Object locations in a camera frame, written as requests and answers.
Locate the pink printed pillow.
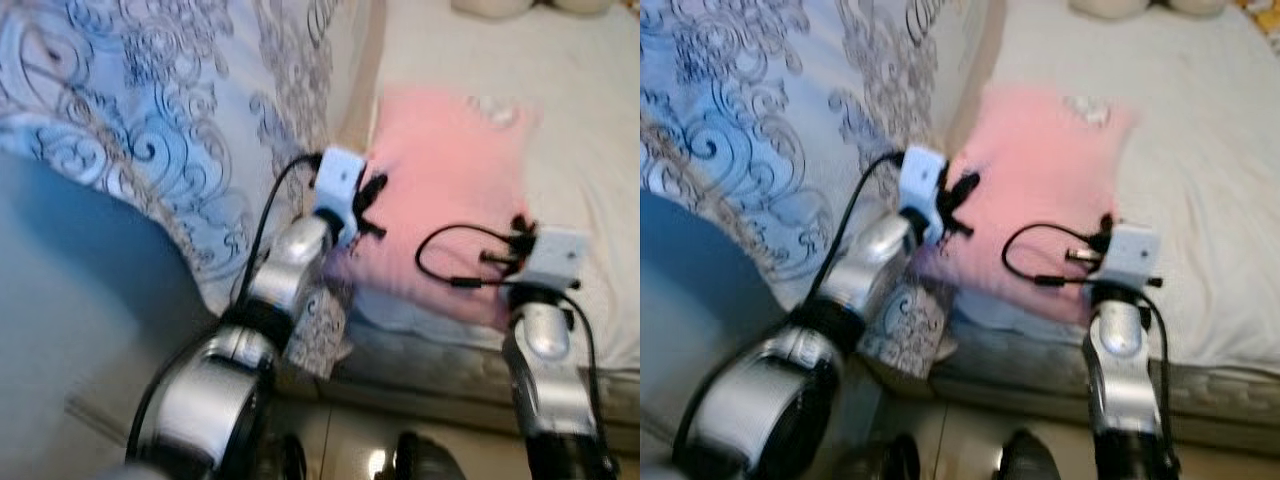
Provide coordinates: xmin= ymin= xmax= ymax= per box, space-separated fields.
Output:
xmin=935 ymin=82 xmax=1136 ymax=321
xmin=345 ymin=85 xmax=541 ymax=326

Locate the white bed sheet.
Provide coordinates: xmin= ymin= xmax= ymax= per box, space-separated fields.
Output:
xmin=345 ymin=0 xmax=641 ymax=371
xmin=965 ymin=0 xmax=1280 ymax=376

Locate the grey quilted mattress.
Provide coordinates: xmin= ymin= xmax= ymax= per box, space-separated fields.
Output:
xmin=270 ymin=320 xmax=641 ymax=441
xmin=930 ymin=330 xmax=1280 ymax=451

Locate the grey floral print cloth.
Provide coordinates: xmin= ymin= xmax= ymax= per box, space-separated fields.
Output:
xmin=640 ymin=0 xmax=1001 ymax=381
xmin=0 ymin=0 xmax=376 ymax=381

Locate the beige plush toy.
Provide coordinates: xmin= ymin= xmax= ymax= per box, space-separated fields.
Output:
xmin=1068 ymin=0 xmax=1229 ymax=21
xmin=450 ymin=0 xmax=613 ymax=21

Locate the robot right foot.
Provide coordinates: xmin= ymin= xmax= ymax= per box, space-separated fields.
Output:
xmin=1000 ymin=428 xmax=1066 ymax=480
xmin=395 ymin=430 xmax=466 ymax=480

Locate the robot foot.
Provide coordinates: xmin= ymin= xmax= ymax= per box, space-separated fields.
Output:
xmin=860 ymin=435 xmax=921 ymax=480
xmin=395 ymin=430 xmax=466 ymax=480
xmin=1000 ymin=428 xmax=1066 ymax=480
xmin=270 ymin=435 xmax=306 ymax=480

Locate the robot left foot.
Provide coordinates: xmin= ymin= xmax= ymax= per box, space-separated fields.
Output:
xmin=860 ymin=435 xmax=921 ymax=480
xmin=270 ymin=435 xmax=306 ymax=480

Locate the yellow egg print blanket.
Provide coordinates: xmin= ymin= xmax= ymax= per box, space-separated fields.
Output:
xmin=1240 ymin=0 xmax=1280 ymax=36

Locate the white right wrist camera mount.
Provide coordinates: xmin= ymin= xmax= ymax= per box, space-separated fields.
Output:
xmin=1100 ymin=225 xmax=1163 ymax=286
xmin=520 ymin=227 xmax=591 ymax=291

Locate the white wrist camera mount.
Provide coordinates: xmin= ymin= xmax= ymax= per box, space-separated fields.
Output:
xmin=898 ymin=145 xmax=951 ymax=246
xmin=312 ymin=147 xmax=369 ymax=246
xmin=1100 ymin=225 xmax=1163 ymax=286
xmin=520 ymin=227 xmax=591 ymax=291

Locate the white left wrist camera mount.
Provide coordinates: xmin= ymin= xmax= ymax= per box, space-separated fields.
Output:
xmin=312 ymin=147 xmax=369 ymax=246
xmin=898 ymin=145 xmax=951 ymax=246

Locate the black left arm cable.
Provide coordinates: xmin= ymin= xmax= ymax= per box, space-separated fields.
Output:
xmin=232 ymin=152 xmax=323 ymax=306
xmin=822 ymin=150 xmax=906 ymax=306

